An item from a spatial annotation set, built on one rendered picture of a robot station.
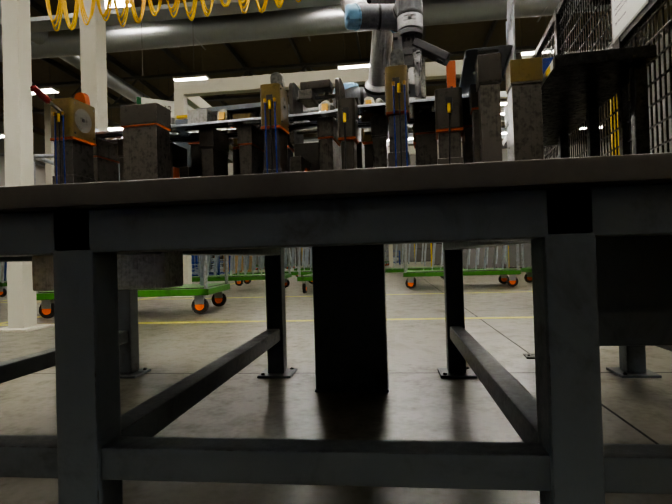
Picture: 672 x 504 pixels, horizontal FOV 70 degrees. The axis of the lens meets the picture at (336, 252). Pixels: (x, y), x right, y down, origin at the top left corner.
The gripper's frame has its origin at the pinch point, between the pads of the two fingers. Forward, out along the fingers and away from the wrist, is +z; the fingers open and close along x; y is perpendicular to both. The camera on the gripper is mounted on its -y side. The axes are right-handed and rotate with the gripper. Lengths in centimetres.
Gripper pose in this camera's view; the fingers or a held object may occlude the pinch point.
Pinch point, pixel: (419, 99)
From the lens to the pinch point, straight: 149.7
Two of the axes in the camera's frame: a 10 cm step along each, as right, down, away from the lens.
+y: -9.8, 0.3, 2.0
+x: -2.0, 0.0, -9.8
